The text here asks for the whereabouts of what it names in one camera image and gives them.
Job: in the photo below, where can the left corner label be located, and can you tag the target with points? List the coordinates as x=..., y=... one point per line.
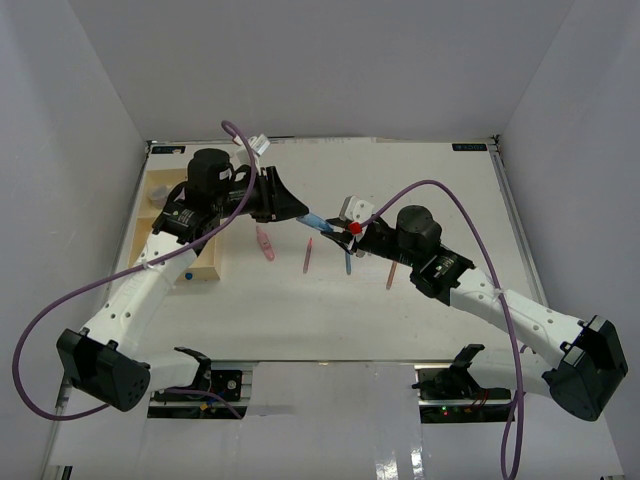
x=168, y=150

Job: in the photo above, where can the blue highlighter pen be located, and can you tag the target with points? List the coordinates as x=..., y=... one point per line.
x=315, y=222

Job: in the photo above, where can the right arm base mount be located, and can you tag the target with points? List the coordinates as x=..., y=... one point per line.
x=448, y=394

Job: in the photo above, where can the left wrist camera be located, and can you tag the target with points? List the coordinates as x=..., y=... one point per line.
x=258, y=145

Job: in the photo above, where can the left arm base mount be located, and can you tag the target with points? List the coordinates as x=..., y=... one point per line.
x=215, y=390

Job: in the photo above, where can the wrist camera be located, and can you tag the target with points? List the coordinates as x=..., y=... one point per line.
x=258, y=145
x=356, y=210

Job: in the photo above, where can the right corner label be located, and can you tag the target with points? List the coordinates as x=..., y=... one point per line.
x=469, y=147

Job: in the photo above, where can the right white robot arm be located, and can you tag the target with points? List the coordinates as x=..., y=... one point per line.
x=577, y=363

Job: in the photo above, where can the purple marker red tip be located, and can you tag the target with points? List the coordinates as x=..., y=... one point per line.
x=307, y=258

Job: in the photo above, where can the aluminium frame rail right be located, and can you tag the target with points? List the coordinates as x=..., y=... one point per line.
x=533, y=278

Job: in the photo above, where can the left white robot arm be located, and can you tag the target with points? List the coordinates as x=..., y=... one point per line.
x=102, y=358

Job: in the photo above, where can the pink highlighter pen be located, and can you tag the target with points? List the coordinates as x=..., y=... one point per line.
x=265, y=244

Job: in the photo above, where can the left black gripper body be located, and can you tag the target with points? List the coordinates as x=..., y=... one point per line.
x=258, y=204

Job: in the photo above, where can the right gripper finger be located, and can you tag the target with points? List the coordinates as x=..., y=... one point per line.
x=341, y=223
x=346, y=242

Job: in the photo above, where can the orange brown marker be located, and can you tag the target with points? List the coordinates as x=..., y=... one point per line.
x=391, y=275

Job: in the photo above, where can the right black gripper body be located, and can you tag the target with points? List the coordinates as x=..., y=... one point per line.
x=380, y=242

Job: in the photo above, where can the clear round container left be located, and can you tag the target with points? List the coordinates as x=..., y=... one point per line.
x=158, y=196

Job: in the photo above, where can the corner label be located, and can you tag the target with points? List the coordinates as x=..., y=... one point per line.
x=469, y=147
x=168, y=150

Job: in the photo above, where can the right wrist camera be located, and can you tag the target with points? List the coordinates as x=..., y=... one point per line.
x=356, y=210

